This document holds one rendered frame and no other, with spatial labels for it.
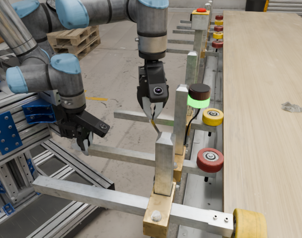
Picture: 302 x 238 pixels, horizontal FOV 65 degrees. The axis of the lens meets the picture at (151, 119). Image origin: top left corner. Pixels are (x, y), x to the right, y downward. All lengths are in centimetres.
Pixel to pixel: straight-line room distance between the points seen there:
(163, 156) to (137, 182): 141
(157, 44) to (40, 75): 33
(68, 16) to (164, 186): 42
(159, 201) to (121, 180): 136
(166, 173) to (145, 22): 34
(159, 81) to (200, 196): 56
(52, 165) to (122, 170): 53
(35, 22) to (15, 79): 41
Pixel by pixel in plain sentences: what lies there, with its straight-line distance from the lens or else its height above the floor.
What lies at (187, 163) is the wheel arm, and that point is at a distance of 78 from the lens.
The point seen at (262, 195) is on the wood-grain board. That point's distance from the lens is 70.
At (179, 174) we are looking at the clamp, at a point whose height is 85.
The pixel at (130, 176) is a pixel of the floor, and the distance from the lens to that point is 191.
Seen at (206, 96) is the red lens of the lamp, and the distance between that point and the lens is 66.
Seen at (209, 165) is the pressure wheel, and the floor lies 90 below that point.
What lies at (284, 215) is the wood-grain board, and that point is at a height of 90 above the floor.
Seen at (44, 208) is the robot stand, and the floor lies 21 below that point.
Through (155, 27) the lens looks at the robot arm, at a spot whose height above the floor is 127.
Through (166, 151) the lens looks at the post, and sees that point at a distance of 46.
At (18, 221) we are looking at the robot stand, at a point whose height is 21.
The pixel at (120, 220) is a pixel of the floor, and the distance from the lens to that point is 169.
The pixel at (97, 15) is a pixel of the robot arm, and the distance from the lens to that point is 62.
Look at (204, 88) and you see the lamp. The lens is 67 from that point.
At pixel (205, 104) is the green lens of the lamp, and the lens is 67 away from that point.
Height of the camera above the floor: 140
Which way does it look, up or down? 34 degrees down
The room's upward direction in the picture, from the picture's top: straight up
